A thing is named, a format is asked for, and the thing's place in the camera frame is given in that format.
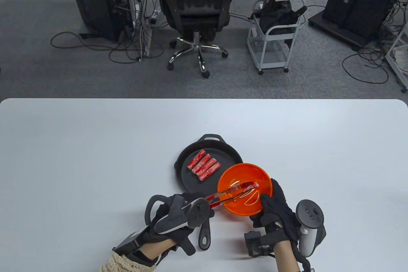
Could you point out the person's right hand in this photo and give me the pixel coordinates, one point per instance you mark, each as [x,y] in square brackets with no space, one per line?
[274,208]

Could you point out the person's left hand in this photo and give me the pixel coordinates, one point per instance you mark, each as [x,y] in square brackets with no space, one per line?
[191,196]

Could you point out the black cast iron pan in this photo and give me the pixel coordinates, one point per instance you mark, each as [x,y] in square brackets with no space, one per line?
[191,182]

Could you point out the red white crab stick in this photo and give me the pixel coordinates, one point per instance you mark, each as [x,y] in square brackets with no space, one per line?
[196,159]
[251,186]
[210,171]
[206,167]
[201,163]

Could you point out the orange plastic bowl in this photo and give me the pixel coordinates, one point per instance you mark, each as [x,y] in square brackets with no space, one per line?
[245,171]

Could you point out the person's left forearm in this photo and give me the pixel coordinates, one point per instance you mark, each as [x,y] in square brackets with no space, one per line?
[153,248]

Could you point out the person's right forearm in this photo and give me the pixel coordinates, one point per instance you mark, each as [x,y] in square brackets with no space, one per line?
[287,259]

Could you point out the grey handheld controller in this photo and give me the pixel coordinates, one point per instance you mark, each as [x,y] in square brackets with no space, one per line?
[309,214]
[199,213]

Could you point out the black wrist sensor box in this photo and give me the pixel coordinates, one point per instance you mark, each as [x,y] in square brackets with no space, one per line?
[127,241]

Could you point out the white rolling cart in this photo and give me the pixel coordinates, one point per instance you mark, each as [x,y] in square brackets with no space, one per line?
[262,52]

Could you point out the white desk leg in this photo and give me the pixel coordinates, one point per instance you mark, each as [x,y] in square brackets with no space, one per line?
[146,42]

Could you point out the white power strip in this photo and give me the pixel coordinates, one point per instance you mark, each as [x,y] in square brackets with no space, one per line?
[156,13]

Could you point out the black bag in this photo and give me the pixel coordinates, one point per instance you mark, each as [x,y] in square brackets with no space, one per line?
[277,17]

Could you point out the white metal rack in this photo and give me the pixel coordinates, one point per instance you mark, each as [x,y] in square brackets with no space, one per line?
[402,56]

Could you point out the black computer tower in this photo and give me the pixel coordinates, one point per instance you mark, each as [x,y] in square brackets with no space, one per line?
[92,1]

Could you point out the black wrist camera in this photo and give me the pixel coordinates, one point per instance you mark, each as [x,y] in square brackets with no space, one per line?
[253,243]

